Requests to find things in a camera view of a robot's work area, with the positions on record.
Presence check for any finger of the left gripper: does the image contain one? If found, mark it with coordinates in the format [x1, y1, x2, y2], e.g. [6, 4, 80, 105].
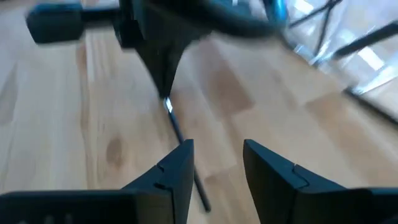
[136, 42, 187, 98]

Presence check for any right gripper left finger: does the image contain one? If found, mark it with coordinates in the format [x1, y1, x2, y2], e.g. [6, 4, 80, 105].
[123, 139, 195, 224]

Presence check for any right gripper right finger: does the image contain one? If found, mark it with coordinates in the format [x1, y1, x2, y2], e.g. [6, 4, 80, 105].
[243, 139, 368, 224]

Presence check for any thin black makeup brush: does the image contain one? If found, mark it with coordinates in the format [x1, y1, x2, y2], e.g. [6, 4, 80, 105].
[313, 0, 332, 57]
[288, 0, 343, 27]
[162, 96, 212, 213]

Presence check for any large Solve powder brush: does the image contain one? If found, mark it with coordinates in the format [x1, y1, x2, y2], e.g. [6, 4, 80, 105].
[262, 0, 289, 24]

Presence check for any clear acrylic brush organizer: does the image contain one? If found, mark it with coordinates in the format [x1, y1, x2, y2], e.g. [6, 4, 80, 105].
[279, 0, 398, 125]

